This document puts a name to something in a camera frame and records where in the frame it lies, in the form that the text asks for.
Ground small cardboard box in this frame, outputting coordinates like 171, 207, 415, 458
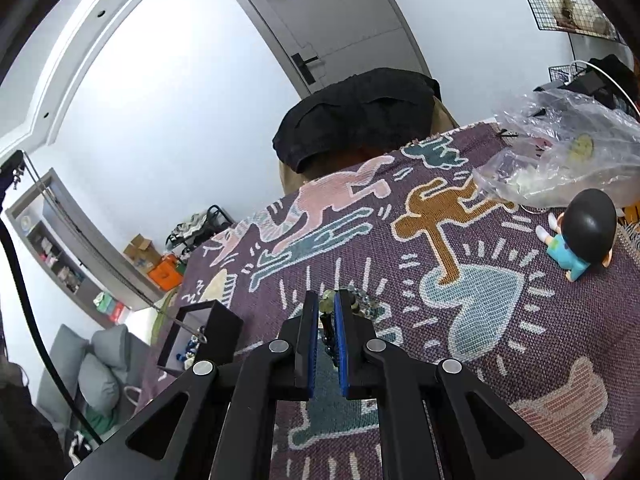
123, 234, 163, 266

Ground purple printed blanket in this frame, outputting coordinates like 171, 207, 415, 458
135, 121, 640, 480

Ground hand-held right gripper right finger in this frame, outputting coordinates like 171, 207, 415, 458
334, 287, 586, 480

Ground green rug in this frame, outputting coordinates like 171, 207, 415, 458
152, 287, 181, 341

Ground black shoe rack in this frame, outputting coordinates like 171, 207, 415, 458
165, 204, 236, 261

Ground grey door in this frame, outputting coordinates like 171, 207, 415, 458
215, 0, 433, 98
40, 180, 166, 306

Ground red and green boxes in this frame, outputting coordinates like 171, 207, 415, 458
95, 292, 126, 323

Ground blue chain bracelet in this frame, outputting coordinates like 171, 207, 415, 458
175, 337, 203, 368

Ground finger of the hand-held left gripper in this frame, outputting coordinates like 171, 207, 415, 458
0, 151, 26, 203

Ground black jewelry box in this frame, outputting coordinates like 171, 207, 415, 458
156, 300, 245, 377

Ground black-haired doll figure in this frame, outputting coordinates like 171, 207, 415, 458
536, 188, 618, 281

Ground thick black cable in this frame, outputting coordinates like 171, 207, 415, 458
0, 220, 103, 443

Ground tan chair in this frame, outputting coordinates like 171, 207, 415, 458
277, 95, 458, 196

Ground grey inner door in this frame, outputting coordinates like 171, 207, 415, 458
40, 180, 166, 306

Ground black bag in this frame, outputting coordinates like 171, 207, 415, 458
575, 55, 636, 111

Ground patterned cloth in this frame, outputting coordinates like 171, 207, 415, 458
170, 212, 206, 241

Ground clear plastic bag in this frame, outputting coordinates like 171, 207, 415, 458
472, 91, 640, 211

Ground orange box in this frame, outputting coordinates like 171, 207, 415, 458
148, 255, 183, 291

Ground grey sofa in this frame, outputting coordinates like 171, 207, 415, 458
37, 324, 151, 441

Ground shelf with small goods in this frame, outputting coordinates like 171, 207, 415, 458
22, 220, 101, 311

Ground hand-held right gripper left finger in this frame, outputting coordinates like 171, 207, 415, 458
65, 290, 321, 480

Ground black door handle lock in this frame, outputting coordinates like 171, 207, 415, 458
291, 52, 321, 86

